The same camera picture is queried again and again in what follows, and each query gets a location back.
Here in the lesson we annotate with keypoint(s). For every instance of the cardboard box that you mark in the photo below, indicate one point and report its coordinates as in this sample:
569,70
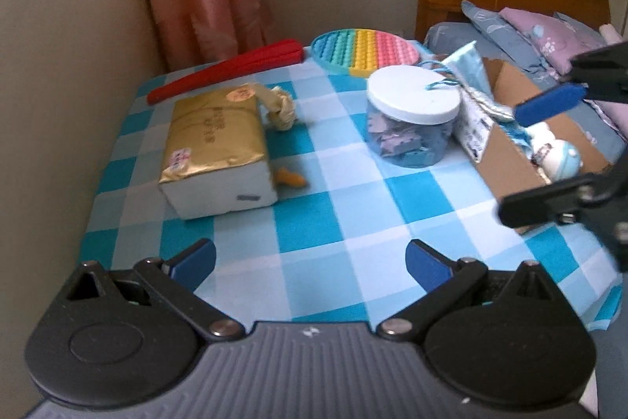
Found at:
510,163

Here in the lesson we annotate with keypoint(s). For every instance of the red folded fan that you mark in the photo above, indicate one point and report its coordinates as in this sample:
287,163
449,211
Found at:
221,68

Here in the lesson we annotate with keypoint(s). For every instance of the blue checked tablecloth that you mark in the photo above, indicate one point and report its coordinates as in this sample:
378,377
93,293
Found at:
333,203

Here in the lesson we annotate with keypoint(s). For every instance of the rainbow pop bubble toy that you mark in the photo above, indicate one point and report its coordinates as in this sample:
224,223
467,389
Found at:
365,48

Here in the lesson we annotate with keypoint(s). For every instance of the orange rubber finger cover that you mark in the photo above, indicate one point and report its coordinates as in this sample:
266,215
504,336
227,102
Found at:
290,178

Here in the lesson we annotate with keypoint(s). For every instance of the clear jar with white lid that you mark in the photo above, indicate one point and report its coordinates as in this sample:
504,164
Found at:
412,105

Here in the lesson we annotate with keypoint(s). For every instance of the blue tassel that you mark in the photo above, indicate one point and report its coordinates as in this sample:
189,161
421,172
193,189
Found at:
520,137

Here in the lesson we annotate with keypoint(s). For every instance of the grey-blue bed sheet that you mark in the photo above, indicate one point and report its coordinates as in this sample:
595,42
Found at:
444,37

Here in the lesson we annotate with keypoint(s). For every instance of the blue-grey printed pillow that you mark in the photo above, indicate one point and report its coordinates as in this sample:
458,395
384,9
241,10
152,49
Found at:
495,31

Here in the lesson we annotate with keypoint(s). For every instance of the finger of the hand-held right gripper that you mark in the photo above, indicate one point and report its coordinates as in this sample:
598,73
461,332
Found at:
530,205
549,102

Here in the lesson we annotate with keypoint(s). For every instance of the beige knotted cloth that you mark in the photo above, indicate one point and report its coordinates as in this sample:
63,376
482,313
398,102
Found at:
279,112

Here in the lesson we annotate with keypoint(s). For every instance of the white plush doll blue head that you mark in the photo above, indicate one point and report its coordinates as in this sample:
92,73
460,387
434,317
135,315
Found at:
559,156

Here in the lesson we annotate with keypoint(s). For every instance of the gold tissue pack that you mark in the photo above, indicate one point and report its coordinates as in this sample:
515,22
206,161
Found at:
211,139

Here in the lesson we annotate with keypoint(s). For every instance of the blue white glitter pouch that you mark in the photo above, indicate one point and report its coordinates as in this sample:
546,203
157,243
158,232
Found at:
488,105

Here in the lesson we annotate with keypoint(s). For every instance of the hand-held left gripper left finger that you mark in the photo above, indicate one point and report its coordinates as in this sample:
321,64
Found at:
191,262

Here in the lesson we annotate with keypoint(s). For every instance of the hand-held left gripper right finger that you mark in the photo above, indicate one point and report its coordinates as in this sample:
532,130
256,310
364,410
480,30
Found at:
427,264

